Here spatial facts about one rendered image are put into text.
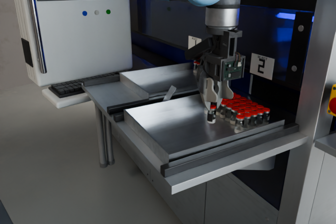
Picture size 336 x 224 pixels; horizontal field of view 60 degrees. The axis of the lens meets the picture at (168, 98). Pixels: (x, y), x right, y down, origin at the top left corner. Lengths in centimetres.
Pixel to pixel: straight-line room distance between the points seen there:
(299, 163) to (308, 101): 18
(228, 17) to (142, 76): 61
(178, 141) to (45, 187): 152
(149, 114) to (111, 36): 74
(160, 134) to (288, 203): 43
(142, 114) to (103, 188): 123
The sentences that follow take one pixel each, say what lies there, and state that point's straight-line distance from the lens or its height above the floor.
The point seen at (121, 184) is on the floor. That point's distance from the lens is 203.
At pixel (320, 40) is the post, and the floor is 112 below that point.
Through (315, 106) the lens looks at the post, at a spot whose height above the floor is 96.
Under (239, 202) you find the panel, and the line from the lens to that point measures 113.
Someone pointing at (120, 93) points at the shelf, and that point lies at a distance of 103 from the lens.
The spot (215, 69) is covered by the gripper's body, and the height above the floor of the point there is 106.
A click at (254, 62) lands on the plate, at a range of 90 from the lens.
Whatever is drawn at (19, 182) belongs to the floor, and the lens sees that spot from 225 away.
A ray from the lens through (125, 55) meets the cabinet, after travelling 157.
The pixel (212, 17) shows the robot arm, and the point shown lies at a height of 117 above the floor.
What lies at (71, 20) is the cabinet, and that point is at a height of 108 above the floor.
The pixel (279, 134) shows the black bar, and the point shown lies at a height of 89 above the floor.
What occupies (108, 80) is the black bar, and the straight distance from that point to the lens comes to 115.
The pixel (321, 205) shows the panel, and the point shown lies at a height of 62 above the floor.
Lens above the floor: 124
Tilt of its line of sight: 22 degrees down
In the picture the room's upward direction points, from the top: straight up
